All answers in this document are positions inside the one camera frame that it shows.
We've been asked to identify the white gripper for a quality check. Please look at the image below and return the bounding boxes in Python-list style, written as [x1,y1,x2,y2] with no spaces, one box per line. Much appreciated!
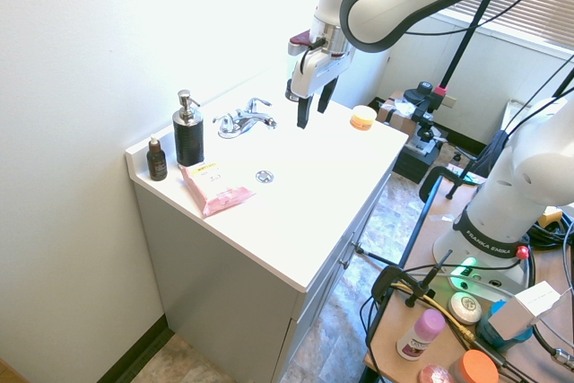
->
[284,48,352,130]

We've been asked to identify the blue cup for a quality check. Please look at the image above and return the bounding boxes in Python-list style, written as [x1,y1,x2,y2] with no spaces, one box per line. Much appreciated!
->
[475,300,535,352]

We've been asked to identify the black cable bundle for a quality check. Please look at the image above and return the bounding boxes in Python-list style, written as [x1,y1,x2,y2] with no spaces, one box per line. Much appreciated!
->
[528,207,574,258]

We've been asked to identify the orange cream jar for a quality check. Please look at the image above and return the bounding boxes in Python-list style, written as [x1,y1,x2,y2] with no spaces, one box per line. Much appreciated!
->
[349,105,378,131]

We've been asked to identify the yellow cable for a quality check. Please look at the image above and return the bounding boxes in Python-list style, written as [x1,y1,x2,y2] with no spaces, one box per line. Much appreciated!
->
[394,282,477,348]

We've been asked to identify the pink wipes packet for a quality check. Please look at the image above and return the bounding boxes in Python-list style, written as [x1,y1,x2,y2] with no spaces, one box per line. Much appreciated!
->
[178,161,257,220]

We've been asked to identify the orange lid container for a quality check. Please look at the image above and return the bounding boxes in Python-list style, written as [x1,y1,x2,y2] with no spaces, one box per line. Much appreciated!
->
[449,349,500,383]

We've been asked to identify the black c-clamp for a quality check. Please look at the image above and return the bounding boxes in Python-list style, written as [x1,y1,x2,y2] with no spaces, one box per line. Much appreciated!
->
[366,249,453,357]
[419,166,476,205]

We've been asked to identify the chrome two-handle faucet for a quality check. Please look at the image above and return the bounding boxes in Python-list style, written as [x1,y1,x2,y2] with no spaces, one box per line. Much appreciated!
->
[212,96,278,140]

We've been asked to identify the black camera tripod stand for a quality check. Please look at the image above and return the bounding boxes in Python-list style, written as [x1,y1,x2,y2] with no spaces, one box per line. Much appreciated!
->
[403,0,497,164]

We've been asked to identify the window blinds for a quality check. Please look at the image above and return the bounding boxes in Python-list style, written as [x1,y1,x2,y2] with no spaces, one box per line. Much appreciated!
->
[441,0,574,48]

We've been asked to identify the pink cap deodorant stick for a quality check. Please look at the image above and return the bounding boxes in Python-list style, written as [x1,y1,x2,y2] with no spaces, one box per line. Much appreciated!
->
[396,309,447,361]

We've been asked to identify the pink round soap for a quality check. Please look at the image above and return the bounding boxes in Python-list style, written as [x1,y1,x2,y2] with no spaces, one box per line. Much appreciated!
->
[418,363,453,383]

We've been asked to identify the black soap dispenser chrome pump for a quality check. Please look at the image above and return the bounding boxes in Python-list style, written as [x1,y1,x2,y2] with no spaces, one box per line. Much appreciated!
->
[172,90,205,168]

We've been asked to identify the small brown dropper bottle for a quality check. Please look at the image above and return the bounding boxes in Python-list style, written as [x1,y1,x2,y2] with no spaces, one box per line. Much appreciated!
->
[145,134,169,182]

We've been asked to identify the white cardboard box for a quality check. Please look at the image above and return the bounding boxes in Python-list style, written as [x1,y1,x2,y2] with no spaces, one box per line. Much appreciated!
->
[486,280,562,340]

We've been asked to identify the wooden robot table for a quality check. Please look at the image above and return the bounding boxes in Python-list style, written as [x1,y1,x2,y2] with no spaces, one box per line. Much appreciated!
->
[362,174,574,383]

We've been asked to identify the red wrist camera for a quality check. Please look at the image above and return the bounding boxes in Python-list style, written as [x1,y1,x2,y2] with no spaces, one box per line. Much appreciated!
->
[288,30,325,57]

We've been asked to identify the grey vanity cabinet white top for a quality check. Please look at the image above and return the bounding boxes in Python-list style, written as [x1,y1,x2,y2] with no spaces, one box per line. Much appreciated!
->
[125,53,410,383]

